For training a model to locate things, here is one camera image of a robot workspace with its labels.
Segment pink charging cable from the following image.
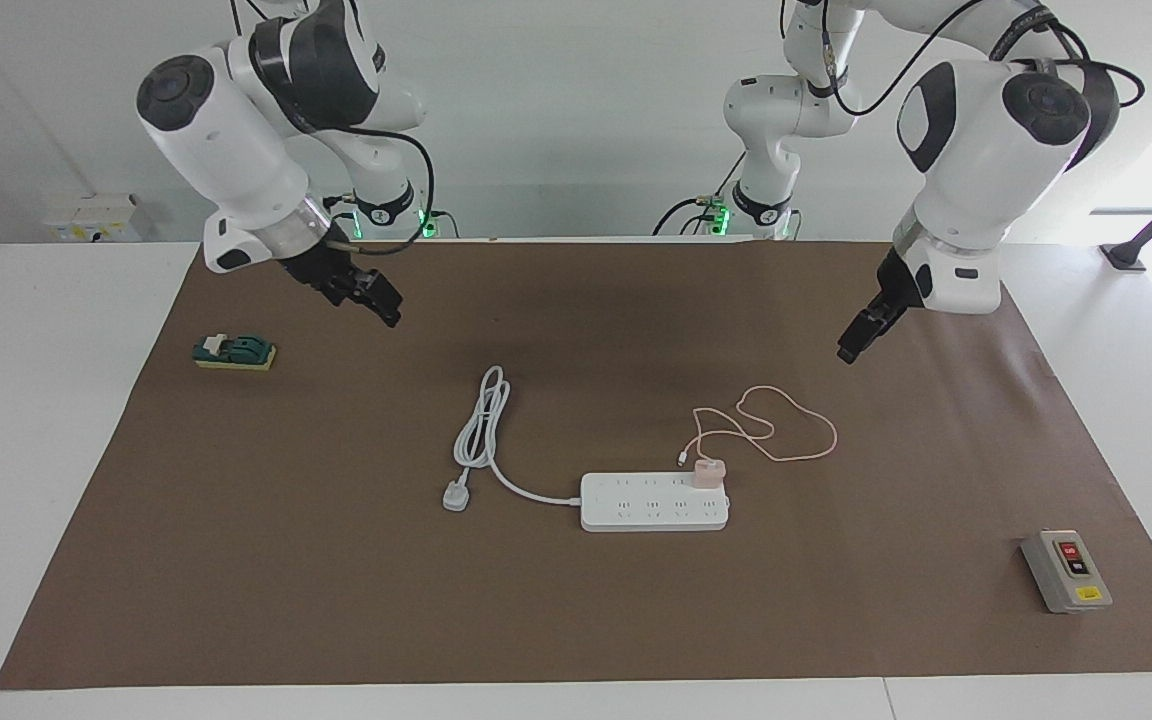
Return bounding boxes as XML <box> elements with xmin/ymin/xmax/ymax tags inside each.
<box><xmin>678</xmin><ymin>386</ymin><xmax>839</xmax><ymax>468</ymax></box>

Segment white power strip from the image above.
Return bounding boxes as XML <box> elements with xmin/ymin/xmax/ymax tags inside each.
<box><xmin>579</xmin><ymin>472</ymin><xmax>732</xmax><ymax>533</ymax></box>

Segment white boxes with yellow labels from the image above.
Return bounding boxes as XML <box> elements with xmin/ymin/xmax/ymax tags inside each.
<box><xmin>44</xmin><ymin>193</ymin><xmax>144</xmax><ymax>243</ymax></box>

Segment brown paper mat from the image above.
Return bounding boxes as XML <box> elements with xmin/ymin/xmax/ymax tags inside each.
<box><xmin>0</xmin><ymin>240</ymin><xmax>1152</xmax><ymax>691</ymax></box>

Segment black right arm base cable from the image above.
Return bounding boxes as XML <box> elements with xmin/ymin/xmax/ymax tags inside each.
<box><xmin>316</xmin><ymin>193</ymin><xmax>359</xmax><ymax>241</ymax></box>

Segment black arm base cable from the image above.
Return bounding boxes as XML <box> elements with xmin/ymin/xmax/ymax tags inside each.
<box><xmin>652</xmin><ymin>150</ymin><xmax>747</xmax><ymax>237</ymax></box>
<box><xmin>316</xmin><ymin>193</ymin><xmax>359</xmax><ymax>241</ymax></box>

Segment green knife switch yellow base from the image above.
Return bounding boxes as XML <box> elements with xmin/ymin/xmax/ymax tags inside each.
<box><xmin>192</xmin><ymin>333</ymin><xmax>277</xmax><ymax>372</ymax></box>

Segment white power cord with plug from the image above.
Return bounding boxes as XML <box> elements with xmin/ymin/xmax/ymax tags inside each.
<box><xmin>441</xmin><ymin>366</ymin><xmax>585</xmax><ymax>513</ymax></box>

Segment black left arm base cable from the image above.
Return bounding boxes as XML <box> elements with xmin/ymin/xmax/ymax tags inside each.
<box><xmin>652</xmin><ymin>150</ymin><xmax>747</xmax><ymax>237</ymax></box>

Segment grey push-button switch box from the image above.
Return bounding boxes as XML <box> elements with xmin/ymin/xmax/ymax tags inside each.
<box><xmin>1021</xmin><ymin>529</ymin><xmax>1114</xmax><ymax>614</ymax></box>

